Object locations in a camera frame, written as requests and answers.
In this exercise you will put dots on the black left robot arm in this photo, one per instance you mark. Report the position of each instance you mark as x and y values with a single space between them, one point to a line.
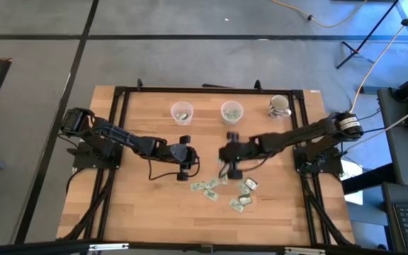
119 136

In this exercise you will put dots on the green white truvia packet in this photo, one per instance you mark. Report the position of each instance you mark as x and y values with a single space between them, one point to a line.
251 183
182 116
245 199

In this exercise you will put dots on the blue white floral mug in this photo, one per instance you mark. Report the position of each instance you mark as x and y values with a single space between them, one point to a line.
279 102

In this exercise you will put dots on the black table frame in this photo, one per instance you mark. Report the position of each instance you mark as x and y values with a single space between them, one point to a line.
190 90

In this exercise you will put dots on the black desk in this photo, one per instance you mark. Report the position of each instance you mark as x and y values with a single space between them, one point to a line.
399 152

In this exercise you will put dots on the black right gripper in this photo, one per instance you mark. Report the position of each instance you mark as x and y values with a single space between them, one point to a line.
248 148

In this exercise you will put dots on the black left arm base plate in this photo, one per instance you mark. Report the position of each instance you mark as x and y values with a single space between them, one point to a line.
94 161

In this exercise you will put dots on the pale green stevia packet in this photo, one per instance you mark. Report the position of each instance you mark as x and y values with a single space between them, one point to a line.
211 183
238 115
227 115
233 112
211 195
243 187
197 187
236 205
224 180

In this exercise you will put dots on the silver metal bracket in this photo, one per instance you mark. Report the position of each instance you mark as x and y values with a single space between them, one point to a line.
108 246
305 251

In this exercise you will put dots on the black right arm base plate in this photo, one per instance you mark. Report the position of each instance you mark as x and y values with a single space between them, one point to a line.
326 164

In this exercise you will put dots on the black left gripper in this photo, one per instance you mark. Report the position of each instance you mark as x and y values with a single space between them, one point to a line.
172 152

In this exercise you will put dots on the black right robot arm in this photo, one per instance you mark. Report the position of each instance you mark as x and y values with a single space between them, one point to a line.
306 132

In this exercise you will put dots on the black floor stand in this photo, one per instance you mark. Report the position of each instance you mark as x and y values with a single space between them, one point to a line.
368 34

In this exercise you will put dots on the clear plastic cup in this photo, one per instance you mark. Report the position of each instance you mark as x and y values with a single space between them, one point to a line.
190 108
240 106

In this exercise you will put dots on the white paper sheet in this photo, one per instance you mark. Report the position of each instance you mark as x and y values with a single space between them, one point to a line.
353 199

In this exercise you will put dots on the black frame clamp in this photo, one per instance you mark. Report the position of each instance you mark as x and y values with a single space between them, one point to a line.
140 84
258 85

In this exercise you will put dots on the dark grey desk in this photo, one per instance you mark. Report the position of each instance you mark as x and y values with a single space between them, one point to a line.
388 219

